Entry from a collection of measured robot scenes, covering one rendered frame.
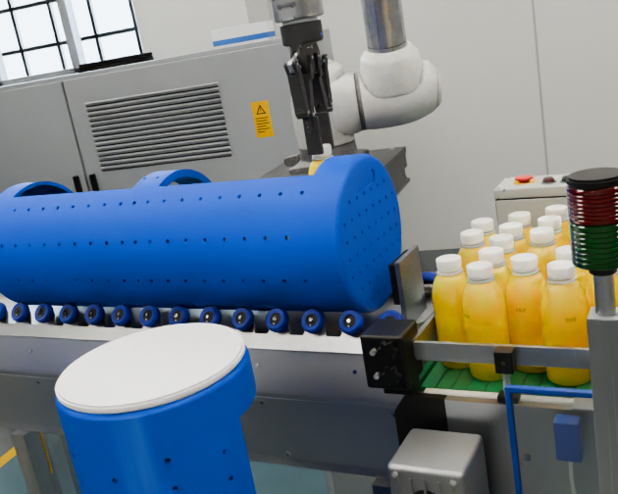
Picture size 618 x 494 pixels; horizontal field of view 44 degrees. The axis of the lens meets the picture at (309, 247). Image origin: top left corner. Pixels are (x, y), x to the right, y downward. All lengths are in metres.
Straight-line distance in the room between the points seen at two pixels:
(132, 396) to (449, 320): 0.50
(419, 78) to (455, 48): 2.17
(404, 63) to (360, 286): 0.81
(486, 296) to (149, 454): 0.53
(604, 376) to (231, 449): 0.50
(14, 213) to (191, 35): 2.69
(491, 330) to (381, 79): 0.97
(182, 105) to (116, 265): 1.79
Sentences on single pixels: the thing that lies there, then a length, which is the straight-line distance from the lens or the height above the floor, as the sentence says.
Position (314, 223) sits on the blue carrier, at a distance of 1.27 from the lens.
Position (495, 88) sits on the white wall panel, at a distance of 4.16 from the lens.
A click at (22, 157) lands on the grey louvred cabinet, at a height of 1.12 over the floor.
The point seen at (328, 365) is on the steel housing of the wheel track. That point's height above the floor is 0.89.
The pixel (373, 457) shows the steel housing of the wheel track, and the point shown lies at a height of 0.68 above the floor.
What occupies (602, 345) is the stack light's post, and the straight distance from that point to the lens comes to 0.92.
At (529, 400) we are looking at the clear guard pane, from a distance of 1.10.
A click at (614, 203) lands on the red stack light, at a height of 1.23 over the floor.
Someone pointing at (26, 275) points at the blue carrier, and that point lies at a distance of 1.73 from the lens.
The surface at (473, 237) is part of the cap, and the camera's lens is 1.33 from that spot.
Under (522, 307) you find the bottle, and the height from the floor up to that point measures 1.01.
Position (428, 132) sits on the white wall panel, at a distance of 4.25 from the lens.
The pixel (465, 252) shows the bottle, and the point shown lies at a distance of 1.34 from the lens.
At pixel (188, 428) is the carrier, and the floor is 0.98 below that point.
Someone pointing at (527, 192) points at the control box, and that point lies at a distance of 1.53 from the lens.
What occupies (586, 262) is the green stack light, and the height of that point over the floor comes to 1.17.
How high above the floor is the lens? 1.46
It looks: 16 degrees down
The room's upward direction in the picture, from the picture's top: 10 degrees counter-clockwise
